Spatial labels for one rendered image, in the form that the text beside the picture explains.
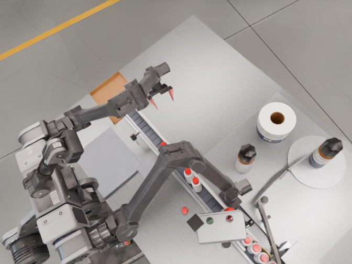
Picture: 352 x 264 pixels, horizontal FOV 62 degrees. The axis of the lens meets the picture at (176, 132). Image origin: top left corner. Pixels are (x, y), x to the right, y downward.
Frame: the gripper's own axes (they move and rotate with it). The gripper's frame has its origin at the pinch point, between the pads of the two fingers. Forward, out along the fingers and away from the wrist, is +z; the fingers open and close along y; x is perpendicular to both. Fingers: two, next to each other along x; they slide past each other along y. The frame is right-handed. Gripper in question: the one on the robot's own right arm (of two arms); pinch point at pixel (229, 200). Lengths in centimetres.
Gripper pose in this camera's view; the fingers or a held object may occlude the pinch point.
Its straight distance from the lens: 157.9
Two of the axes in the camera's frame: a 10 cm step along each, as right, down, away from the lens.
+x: -7.7, 6.2, -1.5
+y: -6.3, -6.9, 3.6
